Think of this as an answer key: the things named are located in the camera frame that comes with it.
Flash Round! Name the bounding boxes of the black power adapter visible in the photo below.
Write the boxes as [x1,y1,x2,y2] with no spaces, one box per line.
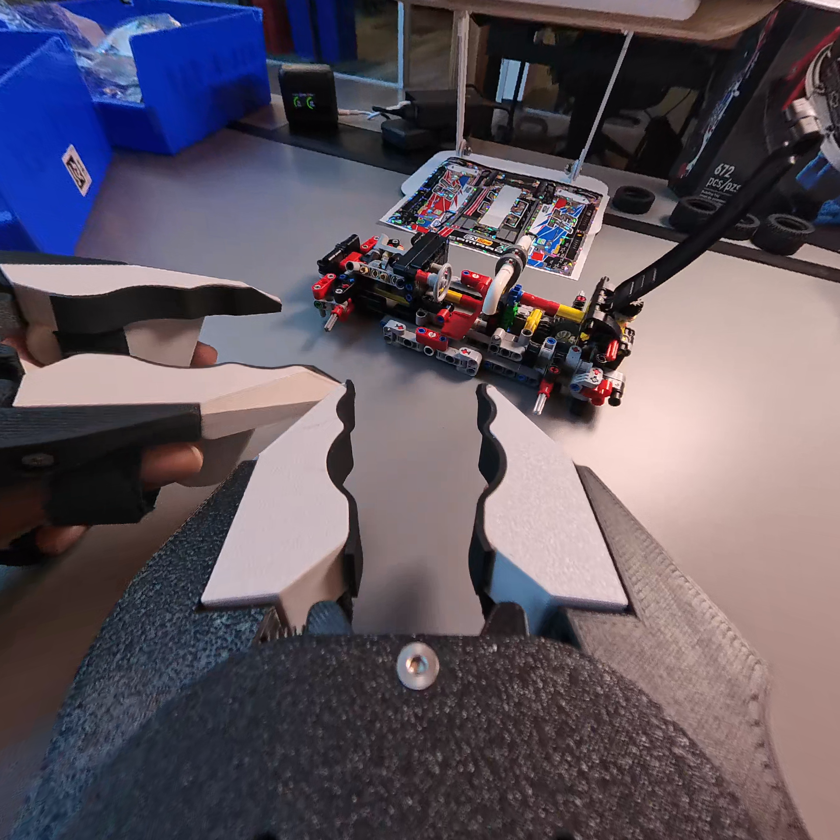
[381,92,460,152]

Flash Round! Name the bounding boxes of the red lego seat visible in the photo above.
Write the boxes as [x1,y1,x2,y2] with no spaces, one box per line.
[440,305,483,339]

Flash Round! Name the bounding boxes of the clear plastic wrap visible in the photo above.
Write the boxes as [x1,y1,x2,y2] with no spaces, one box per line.
[0,13,181,106]

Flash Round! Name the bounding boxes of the metal rod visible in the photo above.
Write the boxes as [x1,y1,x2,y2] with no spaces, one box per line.
[566,31,635,183]
[455,12,471,155]

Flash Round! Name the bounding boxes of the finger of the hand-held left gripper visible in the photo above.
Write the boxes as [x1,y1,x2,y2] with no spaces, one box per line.
[0,262,283,368]
[13,354,342,488]

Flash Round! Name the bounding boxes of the black lego set box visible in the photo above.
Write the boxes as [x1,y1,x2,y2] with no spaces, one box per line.
[669,0,840,224]

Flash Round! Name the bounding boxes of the lego car chassis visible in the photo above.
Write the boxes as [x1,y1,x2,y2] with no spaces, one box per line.
[311,231,636,416]

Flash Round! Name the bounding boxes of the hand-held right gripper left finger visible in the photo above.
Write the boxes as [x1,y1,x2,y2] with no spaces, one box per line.
[201,379,364,627]

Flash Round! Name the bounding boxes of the black power bank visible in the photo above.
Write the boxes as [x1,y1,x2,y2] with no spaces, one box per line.
[277,63,339,135]

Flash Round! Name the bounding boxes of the person's left hand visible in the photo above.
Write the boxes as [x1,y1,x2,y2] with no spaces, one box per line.
[0,335,219,555]

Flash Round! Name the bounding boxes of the holographic sticker sheet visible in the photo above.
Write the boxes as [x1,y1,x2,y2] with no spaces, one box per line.
[379,157,605,282]

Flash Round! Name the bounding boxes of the large blue plastic bin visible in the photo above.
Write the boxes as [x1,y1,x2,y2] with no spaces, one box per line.
[59,0,273,155]

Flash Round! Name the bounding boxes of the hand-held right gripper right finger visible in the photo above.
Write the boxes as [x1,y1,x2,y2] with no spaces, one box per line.
[469,384,631,626]

